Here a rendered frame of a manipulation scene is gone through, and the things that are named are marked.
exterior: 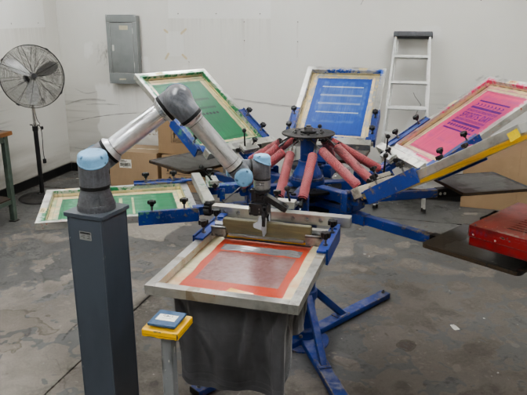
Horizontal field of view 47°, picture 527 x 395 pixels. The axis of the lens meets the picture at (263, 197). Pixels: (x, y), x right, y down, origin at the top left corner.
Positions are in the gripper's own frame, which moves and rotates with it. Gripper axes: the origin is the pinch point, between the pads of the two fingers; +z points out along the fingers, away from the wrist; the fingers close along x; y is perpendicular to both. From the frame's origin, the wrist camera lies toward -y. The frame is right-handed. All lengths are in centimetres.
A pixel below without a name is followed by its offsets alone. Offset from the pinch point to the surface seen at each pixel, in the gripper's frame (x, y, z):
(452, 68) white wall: -412, -76, -39
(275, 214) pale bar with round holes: -20.5, 1.5, -1.6
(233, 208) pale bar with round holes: -20.5, 22.9, -2.4
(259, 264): 23.4, -3.6, 5.6
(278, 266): 22.8, -11.4, 5.6
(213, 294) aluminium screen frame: 61, 2, 2
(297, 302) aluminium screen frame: 59, -28, 2
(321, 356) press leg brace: -53, -17, 92
